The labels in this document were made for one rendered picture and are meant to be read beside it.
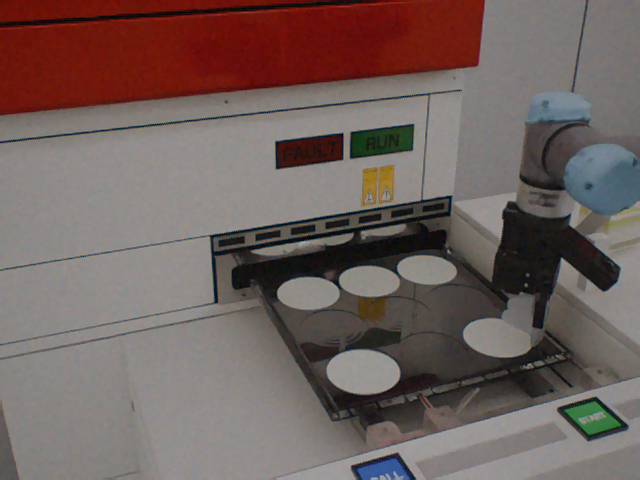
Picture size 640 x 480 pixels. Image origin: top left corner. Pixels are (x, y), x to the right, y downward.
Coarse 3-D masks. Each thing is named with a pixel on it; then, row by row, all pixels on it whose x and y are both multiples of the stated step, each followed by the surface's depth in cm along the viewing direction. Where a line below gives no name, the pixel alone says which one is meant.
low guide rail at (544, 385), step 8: (512, 376) 116; (520, 376) 114; (528, 376) 112; (536, 376) 112; (520, 384) 114; (528, 384) 112; (536, 384) 111; (544, 384) 110; (528, 392) 113; (536, 392) 111; (544, 392) 109; (552, 392) 109
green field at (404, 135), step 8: (400, 128) 128; (408, 128) 129; (360, 136) 126; (368, 136) 127; (376, 136) 127; (384, 136) 128; (392, 136) 128; (400, 136) 129; (408, 136) 130; (360, 144) 127; (368, 144) 127; (376, 144) 128; (384, 144) 129; (392, 144) 129; (400, 144) 130; (408, 144) 130; (360, 152) 128; (368, 152) 128; (376, 152) 129
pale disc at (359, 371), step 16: (352, 352) 109; (368, 352) 109; (336, 368) 105; (352, 368) 105; (368, 368) 105; (384, 368) 105; (336, 384) 102; (352, 384) 102; (368, 384) 102; (384, 384) 102
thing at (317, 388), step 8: (256, 288) 124; (256, 296) 122; (264, 296) 121; (264, 304) 120; (272, 312) 117; (272, 320) 116; (280, 320) 115; (280, 328) 113; (280, 336) 113; (288, 344) 110; (296, 344) 110; (296, 352) 108; (296, 360) 107; (304, 360) 106; (304, 368) 105; (304, 376) 104; (312, 384) 102; (320, 384) 102; (320, 392) 100; (320, 400) 99; (328, 400) 99; (328, 408) 97
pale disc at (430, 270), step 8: (416, 256) 134; (424, 256) 134; (432, 256) 134; (400, 264) 132; (408, 264) 132; (416, 264) 132; (424, 264) 132; (432, 264) 132; (440, 264) 132; (448, 264) 132; (400, 272) 129; (408, 272) 129; (416, 272) 129; (424, 272) 129; (432, 272) 129; (440, 272) 129; (448, 272) 129; (416, 280) 127; (424, 280) 127; (432, 280) 127; (440, 280) 127; (448, 280) 127
